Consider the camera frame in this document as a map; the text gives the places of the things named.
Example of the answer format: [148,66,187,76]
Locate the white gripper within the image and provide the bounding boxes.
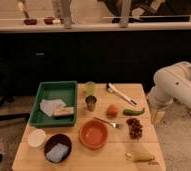
[150,105,165,125]

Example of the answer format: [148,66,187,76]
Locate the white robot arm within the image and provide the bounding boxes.
[147,61,191,124]

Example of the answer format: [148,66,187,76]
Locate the dark brown bowl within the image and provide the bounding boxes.
[44,134,72,163]

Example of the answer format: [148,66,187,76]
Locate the white small bowl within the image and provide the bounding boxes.
[27,129,46,148]

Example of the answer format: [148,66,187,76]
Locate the brown bowl on shelf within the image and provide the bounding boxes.
[44,17,55,25]

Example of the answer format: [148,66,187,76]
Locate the dark red bowl on shelf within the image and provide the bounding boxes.
[24,19,37,25]

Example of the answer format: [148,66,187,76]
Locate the bunch of dark grapes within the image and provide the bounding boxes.
[126,118,143,139]

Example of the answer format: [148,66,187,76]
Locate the green pepper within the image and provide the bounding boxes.
[123,108,145,116]

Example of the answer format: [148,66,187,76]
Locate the orange fruit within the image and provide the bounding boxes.
[106,104,119,118]

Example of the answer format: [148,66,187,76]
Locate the yellow banana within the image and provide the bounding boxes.
[125,152,155,162]

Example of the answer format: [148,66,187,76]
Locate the small metal cup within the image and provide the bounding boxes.
[85,95,97,112]

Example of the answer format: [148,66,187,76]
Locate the green plastic cup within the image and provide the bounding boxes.
[85,81,95,95]

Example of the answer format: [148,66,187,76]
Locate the tan sponge block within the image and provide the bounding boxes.
[53,107,74,117]

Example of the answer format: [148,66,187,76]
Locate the green plastic tray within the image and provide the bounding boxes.
[29,81,78,127]

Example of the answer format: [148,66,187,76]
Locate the blue sponge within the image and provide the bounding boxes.
[46,143,69,163]

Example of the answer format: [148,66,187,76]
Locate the white folded cloth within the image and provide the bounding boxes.
[40,99,66,117]

